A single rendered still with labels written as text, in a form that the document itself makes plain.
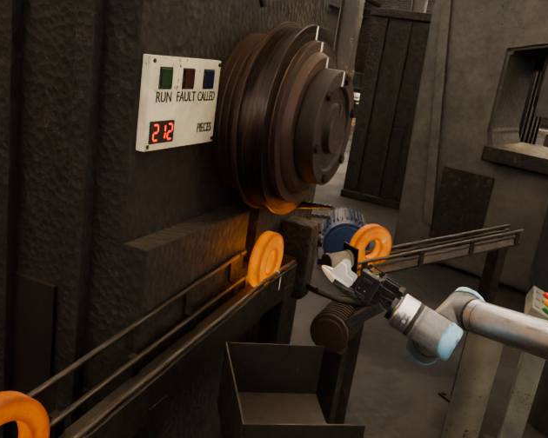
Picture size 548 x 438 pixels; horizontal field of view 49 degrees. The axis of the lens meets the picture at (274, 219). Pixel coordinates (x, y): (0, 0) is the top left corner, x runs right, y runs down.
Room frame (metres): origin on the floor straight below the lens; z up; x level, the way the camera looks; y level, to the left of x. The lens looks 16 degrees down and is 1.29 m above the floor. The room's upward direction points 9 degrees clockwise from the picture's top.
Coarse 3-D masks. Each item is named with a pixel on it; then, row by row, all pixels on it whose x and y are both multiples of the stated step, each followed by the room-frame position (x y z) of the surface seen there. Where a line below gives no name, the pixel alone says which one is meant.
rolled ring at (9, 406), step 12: (0, 396) 0.70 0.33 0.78; (12, 396) 0.71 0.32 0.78; (24, 396) 0.72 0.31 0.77; (0, 408) 0.68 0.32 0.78; (12, 408) 0.70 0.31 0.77; (24, 408) 0.71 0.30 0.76; (36, 408) 0.73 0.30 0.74; (0, 420) 0.68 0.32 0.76; (12, 420) 0.70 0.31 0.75; (24, 420) 0.72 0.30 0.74; (36, 420) 0.73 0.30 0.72; (48, 420) 0.76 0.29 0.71; (24, 432) 0.74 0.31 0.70; (36, 432) 0.74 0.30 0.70; (48, 432) 0.76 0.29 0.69
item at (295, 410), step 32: (224, 352) 1.05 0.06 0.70; (256, 352) 1.07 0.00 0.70; (288, 352) 1.09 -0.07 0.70; (320, 352) 1.10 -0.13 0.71; (224, 384) 1.00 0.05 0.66; (256, 384) 1.07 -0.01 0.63; (288, 384) 1.09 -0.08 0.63; (224, 416) 0.96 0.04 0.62; (256, 416) 1.00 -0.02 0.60; (288, 416) 1.02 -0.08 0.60; (320, 416) 1.03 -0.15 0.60
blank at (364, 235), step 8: (368, 224) 1.86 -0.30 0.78; (376, 224) 1.87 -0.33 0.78; (360, 232) 1.83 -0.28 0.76; (368, 232) 1.83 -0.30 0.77; (376, 232) 1.85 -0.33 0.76; (384, 232) 1.87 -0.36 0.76; (352, 240) 1.83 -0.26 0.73; (360, 240) 1.82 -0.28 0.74; (368, 240) 1.83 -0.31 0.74; (376, 240) 1.88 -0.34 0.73; (384, 240) 1.87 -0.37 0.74; (360, 248) 1.82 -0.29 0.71; (376, 248) 1.89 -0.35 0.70; (384, 248) 1.88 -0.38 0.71; (360, 256) 1.82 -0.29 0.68; (368, 256) 1.86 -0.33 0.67; (376, 256) 1.86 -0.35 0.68; (368, 264) 1.85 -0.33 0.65
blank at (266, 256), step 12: (264, 240) 1.47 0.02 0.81; (276, 240) 1.51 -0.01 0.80; (252, 252) 1.45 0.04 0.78; (264, 252) 1.45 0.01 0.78; (276, 252) 1.53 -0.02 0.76; (252, 264) 1.44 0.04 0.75; (264, 264) 1.46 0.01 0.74; (276, 264) 1.54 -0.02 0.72; (252, 276) 1.44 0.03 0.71; (264, 276) 1.47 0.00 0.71
